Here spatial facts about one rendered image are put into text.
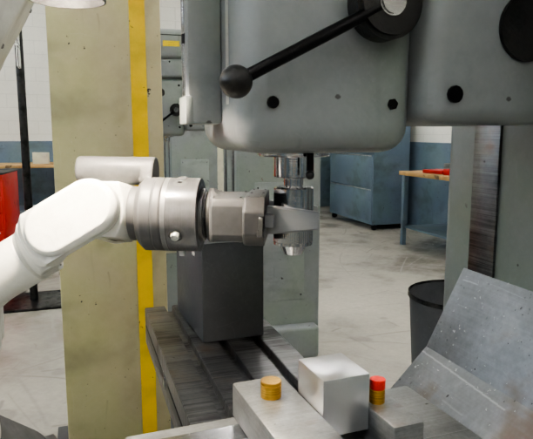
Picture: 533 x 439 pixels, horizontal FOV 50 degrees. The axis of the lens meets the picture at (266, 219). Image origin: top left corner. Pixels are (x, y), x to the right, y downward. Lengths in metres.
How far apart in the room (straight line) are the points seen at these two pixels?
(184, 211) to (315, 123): 0.18
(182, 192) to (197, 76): 0.13
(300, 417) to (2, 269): 0.38
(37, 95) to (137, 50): 7.33
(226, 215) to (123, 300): 1.83
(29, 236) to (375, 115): 0.40
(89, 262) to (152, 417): 0.73
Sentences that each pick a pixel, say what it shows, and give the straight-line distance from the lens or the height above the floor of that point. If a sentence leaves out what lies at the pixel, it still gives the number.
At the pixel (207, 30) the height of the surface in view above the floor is 1.44.
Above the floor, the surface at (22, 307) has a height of 0.02.
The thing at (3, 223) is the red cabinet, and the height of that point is 0.60.
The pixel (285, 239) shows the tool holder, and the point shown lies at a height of 1.21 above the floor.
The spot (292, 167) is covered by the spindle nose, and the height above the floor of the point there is 1.29.
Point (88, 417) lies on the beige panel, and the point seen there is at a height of 0.17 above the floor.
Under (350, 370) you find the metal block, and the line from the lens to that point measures 0.61.
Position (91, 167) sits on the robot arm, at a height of 1.29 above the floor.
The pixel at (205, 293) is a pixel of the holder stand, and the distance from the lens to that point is 1.06.
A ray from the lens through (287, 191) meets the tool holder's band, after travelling 0.66.
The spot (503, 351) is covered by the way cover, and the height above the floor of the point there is 1.02.
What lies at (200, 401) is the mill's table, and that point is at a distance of 0.88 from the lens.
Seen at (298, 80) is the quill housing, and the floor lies 1.38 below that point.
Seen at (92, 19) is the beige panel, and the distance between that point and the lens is 2.40.
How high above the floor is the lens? 1.33
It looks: 9 degrees down
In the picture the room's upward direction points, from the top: straight up
